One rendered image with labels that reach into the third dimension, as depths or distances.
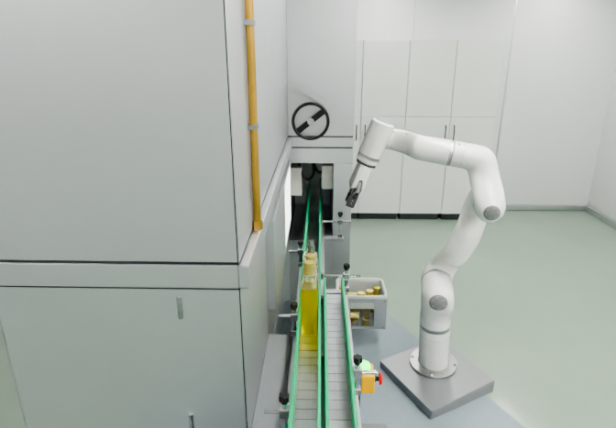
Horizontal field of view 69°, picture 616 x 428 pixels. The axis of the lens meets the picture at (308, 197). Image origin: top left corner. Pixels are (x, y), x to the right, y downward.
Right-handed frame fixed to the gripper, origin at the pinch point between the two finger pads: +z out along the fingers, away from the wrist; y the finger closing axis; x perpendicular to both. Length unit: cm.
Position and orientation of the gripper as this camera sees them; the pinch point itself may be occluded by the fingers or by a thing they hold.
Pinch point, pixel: (350, 200)
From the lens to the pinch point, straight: 170.0
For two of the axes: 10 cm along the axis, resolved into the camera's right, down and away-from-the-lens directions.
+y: -0.4, 3.3, -9.4
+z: -3.4, 8.9, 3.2
